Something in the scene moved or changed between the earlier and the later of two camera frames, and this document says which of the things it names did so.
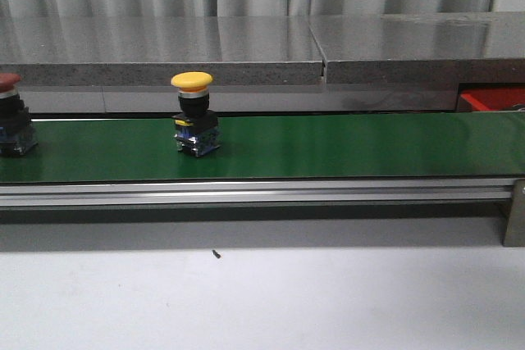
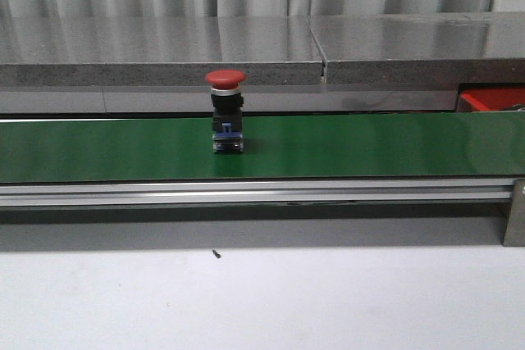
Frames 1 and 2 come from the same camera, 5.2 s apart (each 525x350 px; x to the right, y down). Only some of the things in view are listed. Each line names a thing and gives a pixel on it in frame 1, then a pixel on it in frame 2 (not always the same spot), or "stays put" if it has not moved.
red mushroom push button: x=15 y=134 → x=227 y=103
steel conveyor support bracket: x=514 y=229 stays put
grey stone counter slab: x=150 y=50 stays put
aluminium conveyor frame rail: x=254 y=193 stays put
